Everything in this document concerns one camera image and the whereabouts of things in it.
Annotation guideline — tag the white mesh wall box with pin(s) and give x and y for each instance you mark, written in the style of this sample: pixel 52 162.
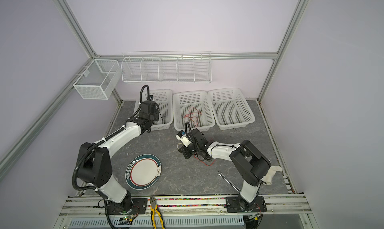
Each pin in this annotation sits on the white mesh wall box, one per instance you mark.
pixel 99 79

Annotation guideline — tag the middle white plastic basket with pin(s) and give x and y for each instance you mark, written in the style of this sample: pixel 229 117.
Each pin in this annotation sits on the middle white plastic basket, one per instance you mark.
pixel 193 107

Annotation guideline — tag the white yellow work glove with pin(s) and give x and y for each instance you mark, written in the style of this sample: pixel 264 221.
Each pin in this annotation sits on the white yellow work glove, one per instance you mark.
pixel 267 179

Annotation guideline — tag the white wire wall shelf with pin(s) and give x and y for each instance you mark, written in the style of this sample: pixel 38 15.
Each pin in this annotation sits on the white wire wall shelf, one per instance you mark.
pixel 167 66

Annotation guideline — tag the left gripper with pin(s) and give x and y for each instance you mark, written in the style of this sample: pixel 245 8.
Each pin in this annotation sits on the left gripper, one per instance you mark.
pixel 156 115

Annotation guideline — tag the green rimmed white plate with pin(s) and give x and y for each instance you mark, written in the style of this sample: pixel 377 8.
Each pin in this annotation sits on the green rimmed white plate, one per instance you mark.
pixel 143 171

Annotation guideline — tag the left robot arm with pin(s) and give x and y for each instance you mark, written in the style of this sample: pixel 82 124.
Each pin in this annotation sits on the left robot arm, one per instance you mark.
pixel 94 171

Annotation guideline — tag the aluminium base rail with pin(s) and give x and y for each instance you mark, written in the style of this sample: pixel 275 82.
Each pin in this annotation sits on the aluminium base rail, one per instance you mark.
pixel 76 207

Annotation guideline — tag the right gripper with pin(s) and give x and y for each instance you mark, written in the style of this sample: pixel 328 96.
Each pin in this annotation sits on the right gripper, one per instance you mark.
pixel 184 150

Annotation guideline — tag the yellow handled pliers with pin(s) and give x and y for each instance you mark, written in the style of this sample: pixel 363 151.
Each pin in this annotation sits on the yellow handled pliers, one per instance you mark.
pixel 156 213

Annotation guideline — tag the right white plastic basket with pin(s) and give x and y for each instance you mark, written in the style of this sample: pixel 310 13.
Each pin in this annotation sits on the right white plastic basket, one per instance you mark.
pixel 230 108

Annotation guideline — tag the silver wrench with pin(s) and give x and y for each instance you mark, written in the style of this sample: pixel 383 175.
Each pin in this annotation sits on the silver wrench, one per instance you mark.
pixel 228 181

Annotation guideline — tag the white plastic basket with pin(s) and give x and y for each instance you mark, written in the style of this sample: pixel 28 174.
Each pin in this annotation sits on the white plastic basket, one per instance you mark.
pixel 163 98
pixel 230 108
pixel 193 107

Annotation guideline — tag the left white plastic basket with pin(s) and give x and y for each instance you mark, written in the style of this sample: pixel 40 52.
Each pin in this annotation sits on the left white plastic basket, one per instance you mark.
pixel 163 98

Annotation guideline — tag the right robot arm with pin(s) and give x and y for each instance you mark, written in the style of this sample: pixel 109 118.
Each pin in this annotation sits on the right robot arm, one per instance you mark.
pixel 249 161

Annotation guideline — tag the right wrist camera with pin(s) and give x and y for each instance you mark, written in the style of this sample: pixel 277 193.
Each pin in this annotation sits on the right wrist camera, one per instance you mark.
pixel 182 136

